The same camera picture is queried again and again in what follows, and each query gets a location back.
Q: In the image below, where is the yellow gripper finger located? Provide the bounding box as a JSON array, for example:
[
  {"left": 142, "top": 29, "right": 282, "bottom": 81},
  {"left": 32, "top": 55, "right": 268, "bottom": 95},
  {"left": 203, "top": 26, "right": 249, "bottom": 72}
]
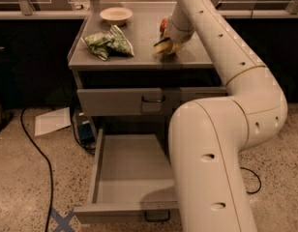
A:
[
  {"left": 165, "top": 42, "right": 184, "bottom": 55},
  {"left": 154, "top": 41, "right": 170, "bottom": 54}
]

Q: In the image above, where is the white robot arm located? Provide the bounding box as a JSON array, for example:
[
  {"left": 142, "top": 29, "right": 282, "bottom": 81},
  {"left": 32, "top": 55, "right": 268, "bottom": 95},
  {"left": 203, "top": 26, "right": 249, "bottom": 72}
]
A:
[{"left": 166, "top": 0, "right": 287, "bottom": 232}]

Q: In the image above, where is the blue tape cross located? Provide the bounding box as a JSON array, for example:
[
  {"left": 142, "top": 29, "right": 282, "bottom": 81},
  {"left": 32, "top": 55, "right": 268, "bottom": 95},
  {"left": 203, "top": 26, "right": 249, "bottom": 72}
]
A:
[{"left": 51, "top": 209, "right": 75, "bottom": 232}]

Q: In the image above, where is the white paper sheet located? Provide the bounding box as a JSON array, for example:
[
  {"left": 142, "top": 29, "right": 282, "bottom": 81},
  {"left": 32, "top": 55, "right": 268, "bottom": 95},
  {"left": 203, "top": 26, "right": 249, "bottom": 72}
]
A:
[{"left": 35, "top": 107, "right": 71, "bottom": 136}]

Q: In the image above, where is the crushed orange soda can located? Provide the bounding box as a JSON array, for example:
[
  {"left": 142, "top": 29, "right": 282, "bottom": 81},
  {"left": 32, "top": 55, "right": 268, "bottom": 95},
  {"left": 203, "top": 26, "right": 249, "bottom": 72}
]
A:
[{"left": 160, "top": 17, "right": 169, "bottom": 38}]

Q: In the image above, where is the grey drawer cabinet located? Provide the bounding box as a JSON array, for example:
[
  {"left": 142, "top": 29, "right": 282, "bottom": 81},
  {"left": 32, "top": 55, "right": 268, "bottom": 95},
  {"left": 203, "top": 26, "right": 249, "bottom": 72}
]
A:
[{"left": 69, "top": 2, "right": 224, "bottom": 136}]

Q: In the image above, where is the black floor cable left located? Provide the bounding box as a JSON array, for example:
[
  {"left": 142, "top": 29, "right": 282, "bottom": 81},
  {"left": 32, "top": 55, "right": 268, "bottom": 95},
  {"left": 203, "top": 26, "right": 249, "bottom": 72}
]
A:
[{"left": 20, "top": 106, "right": 55, "bottom": 232}]

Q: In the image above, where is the open grey middle drawer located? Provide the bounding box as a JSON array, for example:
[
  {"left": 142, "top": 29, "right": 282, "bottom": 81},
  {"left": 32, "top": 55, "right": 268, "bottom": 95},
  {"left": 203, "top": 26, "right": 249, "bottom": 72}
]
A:
[{"left": 74, "top": 130, "right": 180, "bottom": 224}]

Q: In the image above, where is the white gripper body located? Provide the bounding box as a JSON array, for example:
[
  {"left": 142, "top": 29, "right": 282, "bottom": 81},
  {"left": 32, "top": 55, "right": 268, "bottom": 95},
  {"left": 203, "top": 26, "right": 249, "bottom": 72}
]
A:
[{"left": 166, "top": 7, "right": 194, "bottom": 44}]

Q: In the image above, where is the white bowl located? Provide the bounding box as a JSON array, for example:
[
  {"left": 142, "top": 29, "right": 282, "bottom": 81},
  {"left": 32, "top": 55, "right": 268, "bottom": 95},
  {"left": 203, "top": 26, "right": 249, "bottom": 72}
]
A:
[{"left": 100, "top": 7, "right": 133, "bottom": 26}]

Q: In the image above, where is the green yellow sponge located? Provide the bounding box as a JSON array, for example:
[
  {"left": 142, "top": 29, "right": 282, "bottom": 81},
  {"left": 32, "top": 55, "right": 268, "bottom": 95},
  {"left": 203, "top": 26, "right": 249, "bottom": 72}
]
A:
[{"left": 154, "top": 37, "right": 170, "bottom": 46}]

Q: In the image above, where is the black floor cable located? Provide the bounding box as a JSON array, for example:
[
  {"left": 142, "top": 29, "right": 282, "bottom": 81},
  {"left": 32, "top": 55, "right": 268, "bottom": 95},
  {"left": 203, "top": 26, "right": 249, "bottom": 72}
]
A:
[
  {"left": 239, "top": 166, "right": 262, "bottom": 195},
  {"left": 20, "top": 106, "right": 55, "bottom": 232}
]

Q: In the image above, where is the green chip bag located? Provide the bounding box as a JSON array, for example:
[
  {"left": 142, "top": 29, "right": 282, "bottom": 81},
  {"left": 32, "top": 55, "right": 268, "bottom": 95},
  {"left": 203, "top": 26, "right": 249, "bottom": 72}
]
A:
[{"left": 81, "top": 25, "right": 134, "bottom": 61}]

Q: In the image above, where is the blue box on floor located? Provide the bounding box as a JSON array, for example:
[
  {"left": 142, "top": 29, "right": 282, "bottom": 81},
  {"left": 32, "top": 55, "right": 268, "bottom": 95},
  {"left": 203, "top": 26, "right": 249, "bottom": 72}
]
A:
[{"left": 76, "top": 121, "right": 95, "bottom": 144}]

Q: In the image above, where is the closed grey top drawer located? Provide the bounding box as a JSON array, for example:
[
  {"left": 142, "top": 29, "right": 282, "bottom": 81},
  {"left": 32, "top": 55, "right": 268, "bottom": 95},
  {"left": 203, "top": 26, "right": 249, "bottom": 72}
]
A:
[{"left": 77, "top": 87, "right": 226, "bottom": 116}]

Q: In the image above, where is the black floor cable right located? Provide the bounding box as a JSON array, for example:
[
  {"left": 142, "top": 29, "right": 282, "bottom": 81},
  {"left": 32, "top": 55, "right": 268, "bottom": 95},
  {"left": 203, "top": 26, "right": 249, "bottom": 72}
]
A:
[{"left": 239, "top": 166, "right": 262, "bottom": 195}]

